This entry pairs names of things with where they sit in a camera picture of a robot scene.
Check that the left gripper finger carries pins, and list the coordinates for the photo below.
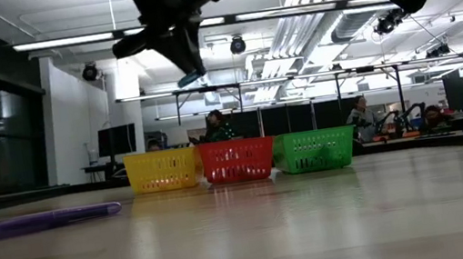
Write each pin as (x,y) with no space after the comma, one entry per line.
(131,45)
(185,53)

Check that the black background robot arm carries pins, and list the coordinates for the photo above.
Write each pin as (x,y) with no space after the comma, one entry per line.
(404,118)

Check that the black ceiling spotlight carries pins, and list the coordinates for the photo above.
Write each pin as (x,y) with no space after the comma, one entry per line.
(237,45)
(89,72)
(438,51)
(388,22)

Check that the long ceiling light strip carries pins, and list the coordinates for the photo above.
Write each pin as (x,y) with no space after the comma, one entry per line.
(71,41)

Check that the person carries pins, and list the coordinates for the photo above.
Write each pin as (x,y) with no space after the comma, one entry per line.
(217,127)
(153,145)
(434,116)
(363,118)

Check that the white bottle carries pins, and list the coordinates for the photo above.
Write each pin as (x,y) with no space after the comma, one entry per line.
(93,157)

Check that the red plastic basket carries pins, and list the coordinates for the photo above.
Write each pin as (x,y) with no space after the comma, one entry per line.
(237,161)

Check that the black partition screen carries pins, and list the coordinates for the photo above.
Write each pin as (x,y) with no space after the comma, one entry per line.
(285,119)

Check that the yellow plastic basket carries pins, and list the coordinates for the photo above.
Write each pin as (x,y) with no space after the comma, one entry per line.
(163,171)

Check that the green plastic basket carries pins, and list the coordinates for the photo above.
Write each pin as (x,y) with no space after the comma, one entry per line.
(314,150)

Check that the purple slim highlighter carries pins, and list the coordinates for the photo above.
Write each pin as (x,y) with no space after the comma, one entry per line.
(54,219)

